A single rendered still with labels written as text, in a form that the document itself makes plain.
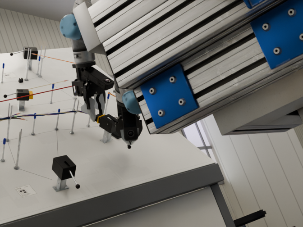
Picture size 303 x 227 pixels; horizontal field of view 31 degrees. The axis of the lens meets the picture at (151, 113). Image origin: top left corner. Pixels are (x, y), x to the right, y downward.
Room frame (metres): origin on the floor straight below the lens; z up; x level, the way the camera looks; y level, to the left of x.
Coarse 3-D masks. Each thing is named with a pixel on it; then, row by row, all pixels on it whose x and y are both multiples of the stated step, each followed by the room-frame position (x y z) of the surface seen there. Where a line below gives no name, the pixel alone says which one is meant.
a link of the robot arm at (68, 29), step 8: (80, 0) 1.59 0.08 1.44; (88, 0) 1.59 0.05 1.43; (64, 16) 1.61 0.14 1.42; (72, 16) 1.60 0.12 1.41; (64, 24) 1.61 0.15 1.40; (72, 24) 1.60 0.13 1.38; (64, 32) 1.62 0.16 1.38; (72, 32) 1.60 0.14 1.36; (80, 32) 1.62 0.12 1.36; (80, 40) 1.67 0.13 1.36
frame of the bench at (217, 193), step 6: (210, 186) 2.03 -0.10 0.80; (216, 186) 2.04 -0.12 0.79; (216, 192) 2.04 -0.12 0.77; (216, 198) 2.03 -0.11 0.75; (222, 198) 2.05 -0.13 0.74; (222, 204) 2.04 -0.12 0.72; (222, 210) 2.03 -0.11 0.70; (228, 210) 2.05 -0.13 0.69; (222, 216) 2.03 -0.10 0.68; (228, 216) 2.04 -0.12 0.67; (228, 222) 2.03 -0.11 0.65
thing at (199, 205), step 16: (192, 192) 1.97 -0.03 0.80; (208, 192) 2.01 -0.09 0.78; (144, 208) 1.84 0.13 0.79; (160, 208) 1.87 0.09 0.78; (176, 208) 1.91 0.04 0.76; (192, 208) 1.95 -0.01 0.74; (208, 208) 2.00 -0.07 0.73; (96, 224) 1.72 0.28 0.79; (112, 224) 1.75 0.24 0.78; (128, 224) 1.79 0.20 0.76; (144, 224) 1.82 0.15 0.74; (160, 224) 1.86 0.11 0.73; (176, 224) 1.90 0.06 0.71; (192, 224) 1.94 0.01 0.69; (208, 224) 1.98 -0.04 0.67; (224, 224) 2.02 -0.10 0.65
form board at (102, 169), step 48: (0, 96) 2.00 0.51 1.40; (48, 96) 2.09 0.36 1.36; (0, 144) 1.78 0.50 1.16; (48, 144) 1.85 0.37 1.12; (96, 144) 1.92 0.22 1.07; (144, 144) 2.00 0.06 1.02; (192, 144) 2.08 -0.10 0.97; (0, 192) 1.60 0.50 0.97; (48, 192) 1.66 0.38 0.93; (96, 192) 1.72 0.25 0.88
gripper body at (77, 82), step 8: (72, 64) 1.87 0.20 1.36; (80, 64) 1.82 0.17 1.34; (88, 64) 1.83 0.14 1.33; (80, 72) 1.87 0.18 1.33; (80, 80) 1.88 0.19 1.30; (88, 80) 1.85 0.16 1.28; (80, 88) 1.88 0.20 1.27; (88, 88) 1.85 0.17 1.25; (96, 88) 1.88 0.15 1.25; (80, 96) 1.89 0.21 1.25
